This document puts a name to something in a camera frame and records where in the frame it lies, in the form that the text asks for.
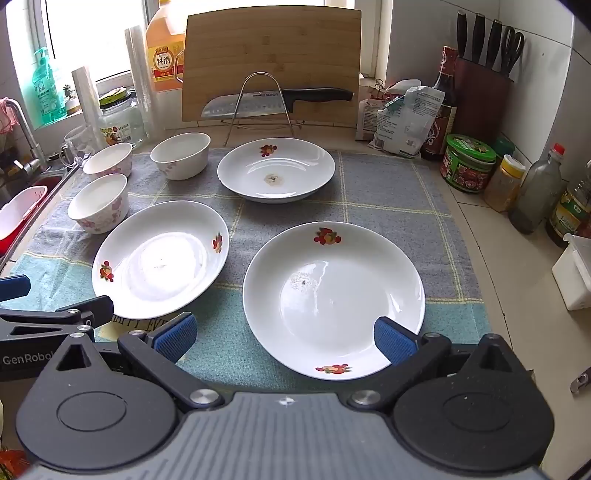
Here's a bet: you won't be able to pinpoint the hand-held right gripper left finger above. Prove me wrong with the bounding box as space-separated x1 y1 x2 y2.
55 313 223 411

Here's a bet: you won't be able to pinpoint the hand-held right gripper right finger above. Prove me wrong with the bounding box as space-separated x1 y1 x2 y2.
348 316 529 411

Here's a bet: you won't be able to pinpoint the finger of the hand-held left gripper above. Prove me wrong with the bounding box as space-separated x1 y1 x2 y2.
0 274 31 303
0 295 115 344

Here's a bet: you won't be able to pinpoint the white floral bowl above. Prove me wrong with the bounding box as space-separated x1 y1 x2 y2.
67 174 129 235
150 132 212 181
82 142 134 180

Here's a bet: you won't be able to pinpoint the stained white fruit-print plate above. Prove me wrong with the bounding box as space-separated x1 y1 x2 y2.
216 137 336 204

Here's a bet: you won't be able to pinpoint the white plastic container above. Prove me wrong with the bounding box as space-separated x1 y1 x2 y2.
0 185 49 241

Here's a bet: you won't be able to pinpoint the red basin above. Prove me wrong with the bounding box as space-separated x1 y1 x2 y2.
0 174 64 259

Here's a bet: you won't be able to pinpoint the grey checked cloth mat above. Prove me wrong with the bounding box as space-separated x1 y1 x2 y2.
9 147 493 385

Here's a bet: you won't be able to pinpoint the metal faucet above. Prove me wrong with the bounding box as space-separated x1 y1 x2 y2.
0 98 48 172

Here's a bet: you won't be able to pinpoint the clear glass mug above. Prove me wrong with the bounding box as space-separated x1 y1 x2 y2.
59 124 101 168

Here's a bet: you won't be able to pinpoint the pink cloth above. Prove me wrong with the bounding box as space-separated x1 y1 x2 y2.
0 97 17 136

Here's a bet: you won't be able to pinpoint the yellow lidded jar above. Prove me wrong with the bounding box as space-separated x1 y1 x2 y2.
483 154 527 213

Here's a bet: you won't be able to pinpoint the metal utensil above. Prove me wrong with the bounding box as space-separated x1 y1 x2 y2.
570 366 591 396

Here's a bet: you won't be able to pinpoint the green lidded sauce jar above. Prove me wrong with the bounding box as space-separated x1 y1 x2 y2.
440 134 498 193

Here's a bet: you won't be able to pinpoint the white plastic box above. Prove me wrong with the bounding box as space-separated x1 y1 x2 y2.
551 233 591 311

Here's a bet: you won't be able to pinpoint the short plastic wrap roll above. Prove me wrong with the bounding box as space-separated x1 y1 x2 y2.
71 66 104 149

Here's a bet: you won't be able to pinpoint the green dish soap bottle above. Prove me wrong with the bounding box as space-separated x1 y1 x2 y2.
31 46 68 125

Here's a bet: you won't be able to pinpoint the glass jar with lid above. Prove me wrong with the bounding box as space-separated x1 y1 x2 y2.
99 87 149 149

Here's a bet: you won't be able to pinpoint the clear bottle red cap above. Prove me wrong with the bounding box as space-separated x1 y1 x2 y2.
509 143 567 235

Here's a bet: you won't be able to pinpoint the crumpled plastic bag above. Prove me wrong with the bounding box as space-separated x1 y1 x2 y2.
368 80 447 160

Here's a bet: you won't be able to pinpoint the plastic oil bottle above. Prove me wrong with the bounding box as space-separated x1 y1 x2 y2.
545 160 591 248

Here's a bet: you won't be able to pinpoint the white paper bag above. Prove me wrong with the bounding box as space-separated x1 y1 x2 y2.
355 95 393 142

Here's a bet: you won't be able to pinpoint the small green lidded jar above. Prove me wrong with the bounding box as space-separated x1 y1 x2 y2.
491 137 516 160

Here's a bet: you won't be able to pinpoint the dark soy sauce bottle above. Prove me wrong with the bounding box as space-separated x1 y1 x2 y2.
420 45 459 162

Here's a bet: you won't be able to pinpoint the tall plastic wrap roll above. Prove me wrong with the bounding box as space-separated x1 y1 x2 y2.
125 25 156 136

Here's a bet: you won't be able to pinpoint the dark red knife block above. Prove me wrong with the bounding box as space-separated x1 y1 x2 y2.
454 57 515 149

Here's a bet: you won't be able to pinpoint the cooking wine bottle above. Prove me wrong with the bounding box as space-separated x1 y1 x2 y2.
145 0 188 94

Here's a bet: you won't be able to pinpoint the bamboo cutting board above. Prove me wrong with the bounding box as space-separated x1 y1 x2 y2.
181 8 363 126

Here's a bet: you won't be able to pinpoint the black kitchen scissors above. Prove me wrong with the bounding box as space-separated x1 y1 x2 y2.
501 25 526 78

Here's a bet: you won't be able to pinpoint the black-handled kitchen knife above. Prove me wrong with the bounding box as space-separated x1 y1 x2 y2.
201 86 355 120

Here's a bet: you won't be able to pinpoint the metal wire rack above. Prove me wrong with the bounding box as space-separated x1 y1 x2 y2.
221 72 306 148

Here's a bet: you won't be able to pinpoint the black knife handle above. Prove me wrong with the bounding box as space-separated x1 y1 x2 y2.
456 11 469 60
485 19 504 71
470 13 486 64

